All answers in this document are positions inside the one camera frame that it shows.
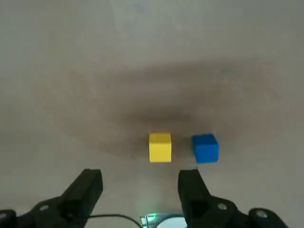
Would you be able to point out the blue cube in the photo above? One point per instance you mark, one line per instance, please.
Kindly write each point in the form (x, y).
(206, 149)

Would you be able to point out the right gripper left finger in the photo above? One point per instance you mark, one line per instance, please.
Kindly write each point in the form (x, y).
(71, 204)

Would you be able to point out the yellow cube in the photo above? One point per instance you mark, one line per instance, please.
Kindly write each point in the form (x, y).
(160, 148)

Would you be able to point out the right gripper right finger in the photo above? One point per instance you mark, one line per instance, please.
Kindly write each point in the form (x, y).
(199, 204)

